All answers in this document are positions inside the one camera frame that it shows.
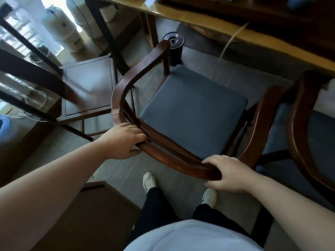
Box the person's white shoe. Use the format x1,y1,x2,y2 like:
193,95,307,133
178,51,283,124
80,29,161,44
142,172,158,193
201,188,218,209

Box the person's right hand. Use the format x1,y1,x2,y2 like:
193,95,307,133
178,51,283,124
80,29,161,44
202,154,259,194

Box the dark wooden square-seat chair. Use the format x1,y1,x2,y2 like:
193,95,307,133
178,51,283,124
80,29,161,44
0,2,136,142

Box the person's left forearm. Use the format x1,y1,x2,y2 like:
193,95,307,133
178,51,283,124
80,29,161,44
0,138,111,251

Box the person's black trousers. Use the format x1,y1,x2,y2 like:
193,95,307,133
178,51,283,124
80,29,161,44
128,187,252,245

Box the beige cable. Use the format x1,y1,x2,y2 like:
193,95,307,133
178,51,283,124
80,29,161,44
211,21,250,80

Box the long wooden table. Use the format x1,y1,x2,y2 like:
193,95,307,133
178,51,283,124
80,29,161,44
85,0,335,76

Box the blue seat cushion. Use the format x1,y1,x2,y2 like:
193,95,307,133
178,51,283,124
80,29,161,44
258,102,335,204
140,65,248,160

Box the white cable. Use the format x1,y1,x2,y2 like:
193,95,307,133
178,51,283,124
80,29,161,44
0,86,49,123

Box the blue bucket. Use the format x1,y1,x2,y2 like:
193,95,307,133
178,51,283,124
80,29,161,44
0,113,11,142

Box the person's light blue shirt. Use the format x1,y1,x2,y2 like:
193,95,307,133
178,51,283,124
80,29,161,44
122,219,265,251

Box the person's white left shoe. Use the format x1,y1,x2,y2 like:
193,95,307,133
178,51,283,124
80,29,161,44
142,172,158,193

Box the white water jug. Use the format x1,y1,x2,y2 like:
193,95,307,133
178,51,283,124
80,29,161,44
66,0,105,39
43,6,85,53

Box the person's left hand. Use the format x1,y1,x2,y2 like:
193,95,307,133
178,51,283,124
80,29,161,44
96,122,147,160

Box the black cylindrical bin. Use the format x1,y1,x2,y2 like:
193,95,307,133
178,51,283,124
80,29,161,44
162,31,185,67

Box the blue round object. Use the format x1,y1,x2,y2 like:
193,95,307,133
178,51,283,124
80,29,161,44
286,0,316,11

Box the person's right forearm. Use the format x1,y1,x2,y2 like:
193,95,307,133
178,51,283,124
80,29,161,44
246,167,335,251

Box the person's white right shoe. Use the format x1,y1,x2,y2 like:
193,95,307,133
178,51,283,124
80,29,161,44
201,188,218,209

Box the brown wooden armchair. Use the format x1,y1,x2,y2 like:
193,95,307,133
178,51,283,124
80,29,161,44
111,40,286,181
258,70,335,207

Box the brown low cabinet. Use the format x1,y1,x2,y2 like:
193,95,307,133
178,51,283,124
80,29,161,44
31,181,142,251

